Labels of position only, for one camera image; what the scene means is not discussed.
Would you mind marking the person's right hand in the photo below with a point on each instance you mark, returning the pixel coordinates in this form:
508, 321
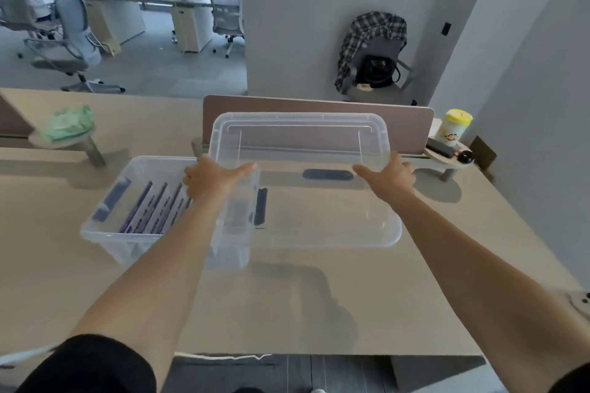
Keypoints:
394, 183

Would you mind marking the person's left hand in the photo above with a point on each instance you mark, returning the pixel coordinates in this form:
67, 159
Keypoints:
212, 183

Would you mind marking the person's left thumb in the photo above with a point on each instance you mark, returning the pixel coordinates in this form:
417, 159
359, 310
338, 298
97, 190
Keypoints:
243, 170

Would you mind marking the person's right thumb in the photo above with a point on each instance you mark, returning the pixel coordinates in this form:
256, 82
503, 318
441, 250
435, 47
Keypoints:
366, 171

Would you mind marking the clear plastic bin lid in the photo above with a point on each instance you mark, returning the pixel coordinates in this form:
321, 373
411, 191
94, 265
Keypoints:
304, 213

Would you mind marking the person's left forearm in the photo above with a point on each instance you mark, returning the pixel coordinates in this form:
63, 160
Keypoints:
156, 277

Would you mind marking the person's right forearm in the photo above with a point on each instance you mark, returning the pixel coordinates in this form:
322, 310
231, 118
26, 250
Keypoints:
479, 286

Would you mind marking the dark oval desk grommet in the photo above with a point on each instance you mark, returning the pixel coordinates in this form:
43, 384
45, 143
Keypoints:
328, 174

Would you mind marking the brown desk divider panel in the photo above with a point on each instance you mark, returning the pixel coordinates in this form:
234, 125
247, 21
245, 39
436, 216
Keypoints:
11, 123
415, 125

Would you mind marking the black oblong case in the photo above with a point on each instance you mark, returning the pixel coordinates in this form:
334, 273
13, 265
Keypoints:
440, 147

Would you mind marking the yellow lid wipes canister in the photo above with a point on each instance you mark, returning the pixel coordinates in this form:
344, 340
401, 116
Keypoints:
453, 128

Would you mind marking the row of purple packets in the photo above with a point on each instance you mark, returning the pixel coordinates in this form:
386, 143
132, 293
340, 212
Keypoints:
152, 211

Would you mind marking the black round object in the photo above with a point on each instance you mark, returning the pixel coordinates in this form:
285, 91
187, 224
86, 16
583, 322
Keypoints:
465, 157

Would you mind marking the black bag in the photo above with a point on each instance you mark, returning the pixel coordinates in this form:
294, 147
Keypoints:
377, 71

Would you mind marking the brown cardboard piece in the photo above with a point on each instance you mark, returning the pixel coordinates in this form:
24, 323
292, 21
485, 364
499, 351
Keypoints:
483, 153

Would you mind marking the plaid shirt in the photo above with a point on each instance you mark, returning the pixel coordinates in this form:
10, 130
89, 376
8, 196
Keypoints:
364, 31

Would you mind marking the clear plastic storage bin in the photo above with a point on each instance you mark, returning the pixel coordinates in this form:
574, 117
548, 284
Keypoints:
115, 240

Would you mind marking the white desk cabinet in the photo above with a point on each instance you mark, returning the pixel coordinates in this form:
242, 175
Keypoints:
117, 19
191, 29

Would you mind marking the grey mesh office chair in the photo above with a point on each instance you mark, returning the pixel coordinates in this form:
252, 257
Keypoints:
11, 6
76, 33
226, 12

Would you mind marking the green crumpled bag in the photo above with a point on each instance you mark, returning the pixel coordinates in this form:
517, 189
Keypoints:
68, 122

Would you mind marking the black left sleeve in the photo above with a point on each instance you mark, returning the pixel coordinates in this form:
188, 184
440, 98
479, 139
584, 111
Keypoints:
92, 367

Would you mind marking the black sleeve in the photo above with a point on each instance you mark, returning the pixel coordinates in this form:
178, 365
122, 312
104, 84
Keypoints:
571, 381
92, 367

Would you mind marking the white device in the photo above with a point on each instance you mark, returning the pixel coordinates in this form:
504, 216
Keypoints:
581, 304

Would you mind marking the black right sleeve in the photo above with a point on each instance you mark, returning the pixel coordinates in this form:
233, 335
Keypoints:
571, 381

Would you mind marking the black wall switch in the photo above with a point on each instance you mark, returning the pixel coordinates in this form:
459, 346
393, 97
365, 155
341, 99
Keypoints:
446, 29

